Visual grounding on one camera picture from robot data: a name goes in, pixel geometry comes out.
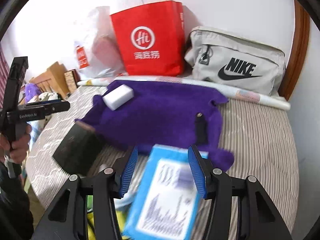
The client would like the striped curtain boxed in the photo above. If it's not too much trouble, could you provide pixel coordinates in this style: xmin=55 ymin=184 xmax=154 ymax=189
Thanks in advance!
xmin=0 ymin=44 xmax=13 ymax=110

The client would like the person's left forearm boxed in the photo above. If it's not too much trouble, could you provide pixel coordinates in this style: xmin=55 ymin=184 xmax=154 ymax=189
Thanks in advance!
xmin=0 ymin=164 xmax=34 ymax=240

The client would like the blue tissue pack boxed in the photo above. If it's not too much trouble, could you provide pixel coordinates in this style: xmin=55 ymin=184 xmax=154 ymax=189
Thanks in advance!
xmin=124 ymin=144 xmax=209 ymax=240

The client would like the wooden headboard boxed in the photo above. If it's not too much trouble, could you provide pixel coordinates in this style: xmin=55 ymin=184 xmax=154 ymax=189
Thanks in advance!
xmin=277 ymin=0 xmax=310 ymax=100
xmin=31 ymin=61 xmax=69 ymax=98

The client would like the black box with gold end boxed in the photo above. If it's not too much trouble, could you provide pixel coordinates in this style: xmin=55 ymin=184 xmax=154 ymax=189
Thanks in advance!
xmin=52 ymin=120 xmax=104 ymax=177

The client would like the purple plush toy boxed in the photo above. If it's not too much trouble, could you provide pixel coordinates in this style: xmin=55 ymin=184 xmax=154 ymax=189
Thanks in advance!
xmin=24 ymin=82 xmax=40 ymax=103

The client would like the white foam block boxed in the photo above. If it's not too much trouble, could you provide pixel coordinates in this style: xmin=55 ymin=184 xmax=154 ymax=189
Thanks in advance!
xmin=102 ymin=84 xmax=135 ymax=111

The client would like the person's left hand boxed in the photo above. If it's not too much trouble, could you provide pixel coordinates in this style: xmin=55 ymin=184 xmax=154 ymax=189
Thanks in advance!
xmin=0 ymin=126 xmax=32 ymax=164

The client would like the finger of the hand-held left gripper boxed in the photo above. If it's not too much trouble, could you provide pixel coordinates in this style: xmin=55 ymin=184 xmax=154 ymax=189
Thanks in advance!
xmin=43 ymin=101 xmax=71 ymax=117

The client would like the red paper bag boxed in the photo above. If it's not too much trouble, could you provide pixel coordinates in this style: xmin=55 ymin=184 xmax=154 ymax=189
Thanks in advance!
xmin=110 ymin=0 xmax=185 ymax=77

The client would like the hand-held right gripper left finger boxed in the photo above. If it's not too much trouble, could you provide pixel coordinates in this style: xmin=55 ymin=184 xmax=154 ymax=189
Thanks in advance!
xmin=32 ymin=145 xmax=139 ymax=240

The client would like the purple plush cloth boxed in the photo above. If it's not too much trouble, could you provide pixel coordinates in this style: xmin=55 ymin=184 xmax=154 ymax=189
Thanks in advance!
xmin=75 ymin=79 xmax=235 ymax=173

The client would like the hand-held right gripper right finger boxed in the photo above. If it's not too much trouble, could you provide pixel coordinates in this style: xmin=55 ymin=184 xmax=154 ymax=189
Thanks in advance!
xmin=187 ymin=144 xmax=293 ymax=240

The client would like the white paper roll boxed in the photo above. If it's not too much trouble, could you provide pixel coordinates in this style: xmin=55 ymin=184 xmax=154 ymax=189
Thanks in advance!
xmin=77 ymin=76 xmax=291 ymax=110

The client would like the white plastic bag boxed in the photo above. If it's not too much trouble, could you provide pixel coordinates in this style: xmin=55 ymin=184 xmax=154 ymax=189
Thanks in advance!
xmin=74 ymin=6 xmax=125 ymax=78

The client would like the grey fabric bag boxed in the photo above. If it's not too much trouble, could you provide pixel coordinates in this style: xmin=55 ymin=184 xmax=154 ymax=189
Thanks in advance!
xmin=184 ymin=26 xmax=287 ymax=96

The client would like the black watch strap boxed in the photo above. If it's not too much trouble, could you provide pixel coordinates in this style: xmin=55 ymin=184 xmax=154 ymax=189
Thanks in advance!
xmin=194 ymin=112 xmax=208 ymax=144

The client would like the brown patterned box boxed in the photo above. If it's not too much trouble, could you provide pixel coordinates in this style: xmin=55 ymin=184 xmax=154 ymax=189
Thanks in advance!
xmin=64 ymin=69 xmax=80 ymax=94

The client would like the light blue cloth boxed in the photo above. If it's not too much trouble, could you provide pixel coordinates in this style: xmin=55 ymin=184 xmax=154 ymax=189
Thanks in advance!
xmin=26 ymin=120 xmax=45 ymax=140

